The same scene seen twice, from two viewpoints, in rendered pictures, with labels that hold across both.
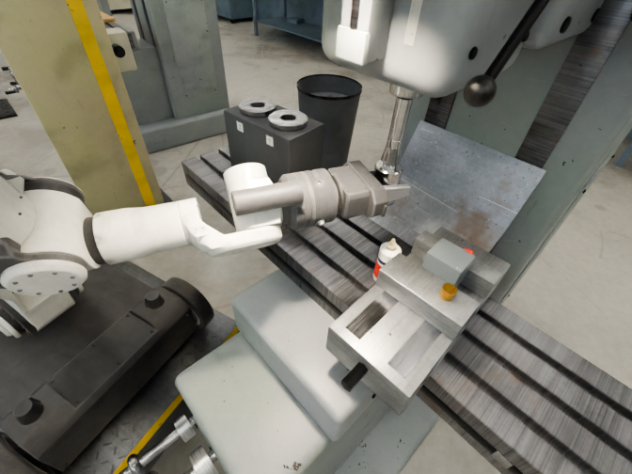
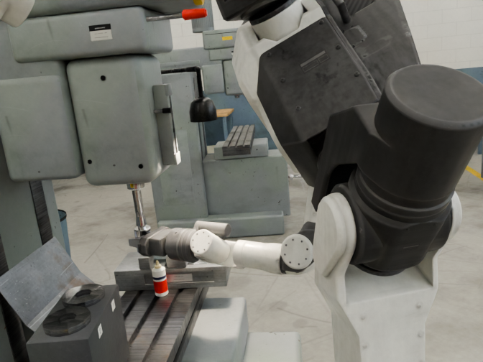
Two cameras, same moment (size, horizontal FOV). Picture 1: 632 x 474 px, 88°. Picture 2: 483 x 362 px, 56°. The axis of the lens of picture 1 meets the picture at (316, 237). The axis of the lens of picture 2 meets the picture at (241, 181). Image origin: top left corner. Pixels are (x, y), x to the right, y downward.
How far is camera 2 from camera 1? 1.43 m
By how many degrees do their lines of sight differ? 105
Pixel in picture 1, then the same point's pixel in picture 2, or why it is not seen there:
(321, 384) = (236, 307)
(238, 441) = (287, 350)
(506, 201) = (66, 263)
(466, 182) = (50, 277)
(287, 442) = (266, 339)
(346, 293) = (187, 296)
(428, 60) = not seen: hidden behind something
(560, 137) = (49, 217)
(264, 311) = (222, 342)
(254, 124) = (104, 308)
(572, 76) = (36, 188)
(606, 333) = not seen: outside the picture
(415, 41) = not seen: hidden behind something
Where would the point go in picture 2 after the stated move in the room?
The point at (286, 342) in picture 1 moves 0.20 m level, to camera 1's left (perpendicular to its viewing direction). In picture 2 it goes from (231, 325) to (277, 355)
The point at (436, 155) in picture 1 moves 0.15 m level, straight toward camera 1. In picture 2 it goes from (26, 285) to (81, 274)
